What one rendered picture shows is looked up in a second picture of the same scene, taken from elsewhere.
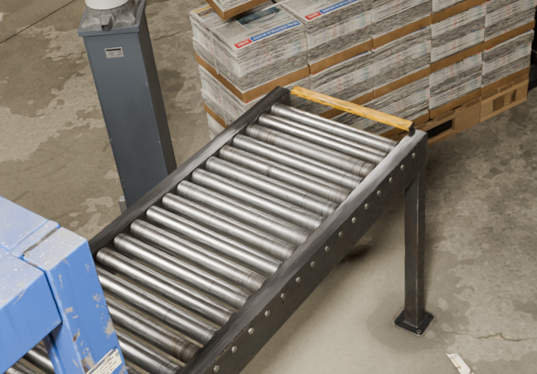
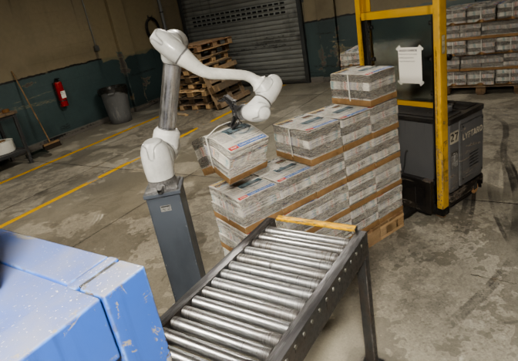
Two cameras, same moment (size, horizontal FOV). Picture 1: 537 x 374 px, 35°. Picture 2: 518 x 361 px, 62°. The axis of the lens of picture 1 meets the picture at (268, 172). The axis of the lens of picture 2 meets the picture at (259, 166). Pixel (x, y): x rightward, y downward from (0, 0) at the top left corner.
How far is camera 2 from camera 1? 58 cm
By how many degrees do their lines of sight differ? 18
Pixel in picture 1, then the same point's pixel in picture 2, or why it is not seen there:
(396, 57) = (331, 203)
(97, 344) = not seen: outside the picture
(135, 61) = (179, 213)
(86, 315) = (146, 349)
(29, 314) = (82, 347)
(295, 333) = not seen: outside the picture
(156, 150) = (194, 269)
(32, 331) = not seen: outside the picture
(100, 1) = (156, 177)
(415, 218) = (366, 290)
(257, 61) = (252, 207)
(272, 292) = (288, 345)
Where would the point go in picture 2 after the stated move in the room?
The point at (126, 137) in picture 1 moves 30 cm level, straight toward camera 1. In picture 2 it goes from (175, 262) to (184, 291)
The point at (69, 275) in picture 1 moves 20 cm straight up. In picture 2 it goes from (126, 304) to (80, 166)
